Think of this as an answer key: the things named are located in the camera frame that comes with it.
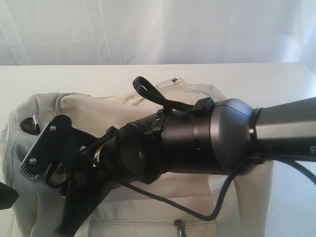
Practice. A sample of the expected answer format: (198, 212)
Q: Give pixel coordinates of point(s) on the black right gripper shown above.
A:
(72, 172)

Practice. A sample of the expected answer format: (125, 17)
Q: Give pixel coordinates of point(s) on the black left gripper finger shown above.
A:
(8, 196)

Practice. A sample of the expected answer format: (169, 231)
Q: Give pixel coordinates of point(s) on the white backdrop curtain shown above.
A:
(113, 32)

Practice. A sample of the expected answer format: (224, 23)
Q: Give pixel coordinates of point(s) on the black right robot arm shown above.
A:
(207, 138)

